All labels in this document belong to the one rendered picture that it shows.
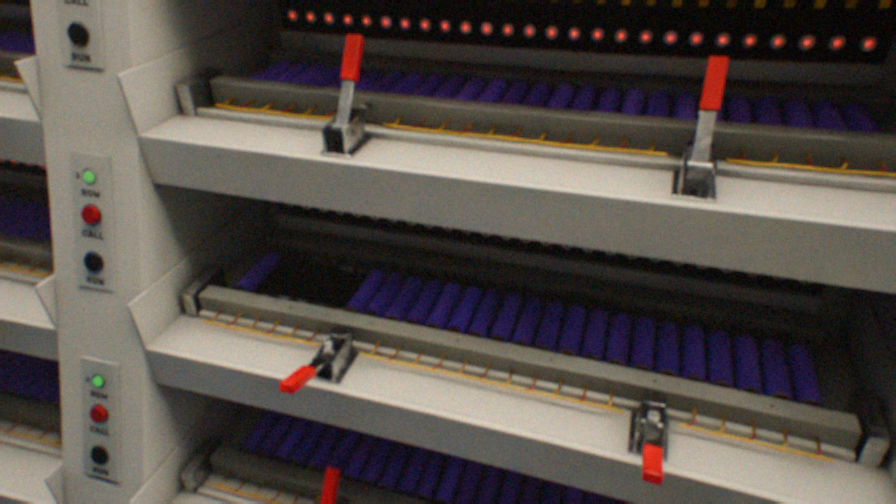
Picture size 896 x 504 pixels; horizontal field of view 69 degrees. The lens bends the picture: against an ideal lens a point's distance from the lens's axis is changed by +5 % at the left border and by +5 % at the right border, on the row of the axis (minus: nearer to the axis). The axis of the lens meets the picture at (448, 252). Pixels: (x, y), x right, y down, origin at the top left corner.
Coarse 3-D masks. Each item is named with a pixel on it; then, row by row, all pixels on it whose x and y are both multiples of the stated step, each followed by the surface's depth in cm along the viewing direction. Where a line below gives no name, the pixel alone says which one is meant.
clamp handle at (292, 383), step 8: (328, 344) 54; (328, 352) 54; (320, 360) 53; (328, 360) 53; (304, 368) 50; (312, 368) 51; (320, 368) 52; (288, 376) 49; (296, 376) 49; (304, 376) 49; (312, 376) 50; (280, 384) 48; (288, 384) 48; (296, 384) 48; (304, 384) 49; (288, 392) 48
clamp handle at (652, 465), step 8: (648, 416) 47; (656, 416) 46; (648, 424) 47; (656, 424) 47; (648, 432) 46; (656, 432) 46; (648, 440) 45; (656, 440) 45; (648, 448) 43; (656, 448) 43; (648, 456) 42; (656, 456) 43; (648, 464) 41; (656, 464) 42; (648, 472) 41; (656, 472) 41; (648, 480) 41; (656, 480) 41
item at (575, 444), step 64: (192, 256) 62; (256, 256) 71; (512, 256) 64; (192, 320) 62; (192, 384) 59; (256, 384) 56; (320, 384) 54; (384, 384) 54; (448, 384) 54; (512, 384) 54; (832, 384) 53; (448, 448) 53; (512, 448) 50; (576, 448) 48; (704, 448) 48; (768, 448) 48
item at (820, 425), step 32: (224, 288) 62; (256, 320) 59; (288, 320) 59; (320, 320) 58; (352, 320) 57; (384, 320) 57; (416, 352) 56; (448, 352) 55; (480, 352) 53; (512, 352) 53; (544, 352) 53; (576, 384) 52; (608, 384) 51; (640, 384) 50; (672, 384) 50; (704, 384) 50; (704, 416) 50; (736, 416) 49; (768, 416) 48; (800, 416) 47; (832, 416) 47
